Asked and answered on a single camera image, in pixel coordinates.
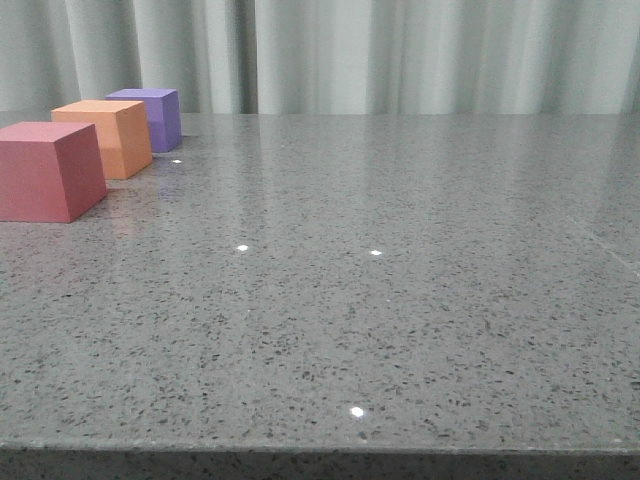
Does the orange foam cube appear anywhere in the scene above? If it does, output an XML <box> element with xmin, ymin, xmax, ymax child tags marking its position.
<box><xmin>51</xmin><ymin>100</ymin><xmax>152</xmax><ymax>180</ymax></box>

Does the pale green curtain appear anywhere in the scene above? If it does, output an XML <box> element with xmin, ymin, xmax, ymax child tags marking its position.
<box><xmin>1</xmin><ymin>1</ymin><xmax>639</xmax><ymax>114</ymax></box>

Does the purple foam cube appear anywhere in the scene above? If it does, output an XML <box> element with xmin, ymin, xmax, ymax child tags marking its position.
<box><xmin>105</xmin><ymin>88</ymin><xmax>182</xmax><ymax>153</ymax></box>

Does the red foam cube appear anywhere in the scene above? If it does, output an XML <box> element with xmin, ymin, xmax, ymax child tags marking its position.
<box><xmin>1</xmin><ymin>122</ymin><xmax>107</xmax><ymax>223</ymax></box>

